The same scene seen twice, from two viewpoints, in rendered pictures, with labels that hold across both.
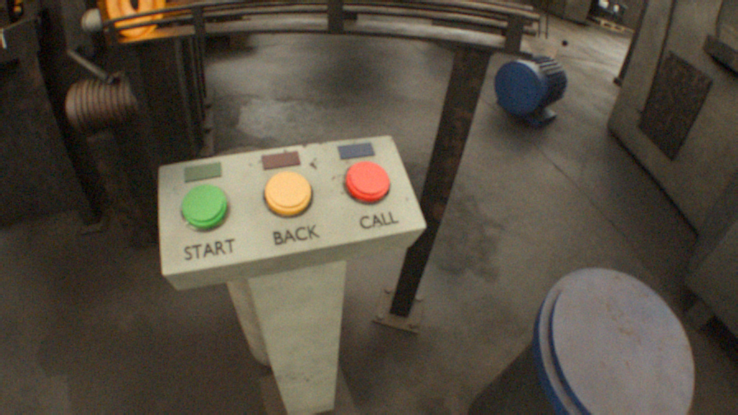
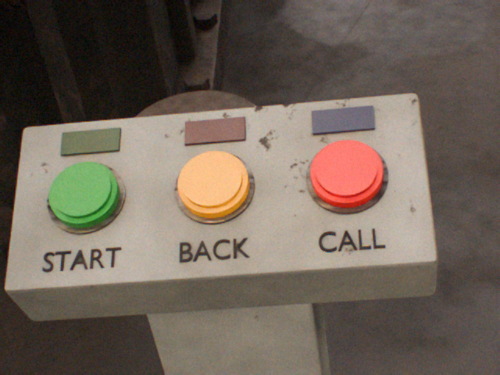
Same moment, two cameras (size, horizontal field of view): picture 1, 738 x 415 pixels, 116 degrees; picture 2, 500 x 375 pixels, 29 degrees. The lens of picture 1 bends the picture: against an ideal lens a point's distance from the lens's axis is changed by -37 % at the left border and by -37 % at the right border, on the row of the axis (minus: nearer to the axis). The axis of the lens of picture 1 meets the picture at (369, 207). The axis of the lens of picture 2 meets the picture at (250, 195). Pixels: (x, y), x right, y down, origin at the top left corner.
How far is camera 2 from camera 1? 0.25 m
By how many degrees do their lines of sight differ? 25
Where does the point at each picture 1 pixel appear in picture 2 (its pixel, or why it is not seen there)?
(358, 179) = (326, 171)
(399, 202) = (397, 215)
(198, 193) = (76, 174)
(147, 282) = (30, 341)
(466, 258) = not seen: outside the picture
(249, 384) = not seen: outside the picture
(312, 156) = (267, 126)
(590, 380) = not seen: outside the picture
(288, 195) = (210, 188)
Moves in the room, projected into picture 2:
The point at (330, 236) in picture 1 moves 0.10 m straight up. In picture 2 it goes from (266, 258) to (241, 110)
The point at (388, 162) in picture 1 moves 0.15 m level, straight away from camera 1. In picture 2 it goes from (396, 143) to (486, 9)
